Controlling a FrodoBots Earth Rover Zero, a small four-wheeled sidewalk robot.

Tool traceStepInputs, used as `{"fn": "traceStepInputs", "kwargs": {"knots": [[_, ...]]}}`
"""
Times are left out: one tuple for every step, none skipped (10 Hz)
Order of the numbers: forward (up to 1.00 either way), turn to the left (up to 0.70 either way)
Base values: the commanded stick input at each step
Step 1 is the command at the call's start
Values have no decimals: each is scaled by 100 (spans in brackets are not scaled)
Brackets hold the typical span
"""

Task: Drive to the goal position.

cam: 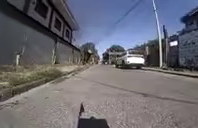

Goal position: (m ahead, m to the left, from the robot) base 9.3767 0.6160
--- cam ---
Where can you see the dark wall with gate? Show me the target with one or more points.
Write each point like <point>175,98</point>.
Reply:
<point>153,55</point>

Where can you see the white car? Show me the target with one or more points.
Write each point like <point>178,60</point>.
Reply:
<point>132,60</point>

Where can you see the concrete kerb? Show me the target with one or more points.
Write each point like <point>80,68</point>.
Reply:
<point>37,84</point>

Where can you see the grey stone wall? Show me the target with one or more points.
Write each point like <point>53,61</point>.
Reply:
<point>195,50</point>

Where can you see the raised grey pavement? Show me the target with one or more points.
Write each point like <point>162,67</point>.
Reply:
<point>180,72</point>

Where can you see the dark leafy tree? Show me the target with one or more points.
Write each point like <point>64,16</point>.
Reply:
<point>88,51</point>
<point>115,49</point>

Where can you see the grey concrete road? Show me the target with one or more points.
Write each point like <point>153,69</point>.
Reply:
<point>127,96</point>

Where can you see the pale utility pole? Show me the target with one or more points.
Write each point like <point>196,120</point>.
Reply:
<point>158,36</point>

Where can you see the dry grass verge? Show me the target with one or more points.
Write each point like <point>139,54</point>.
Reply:
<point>20,75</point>

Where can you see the grey building with dark windows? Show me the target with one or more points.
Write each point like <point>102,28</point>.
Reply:
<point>23,40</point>

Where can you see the dark wooden pole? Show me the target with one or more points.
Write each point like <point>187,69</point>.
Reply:
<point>165,46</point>

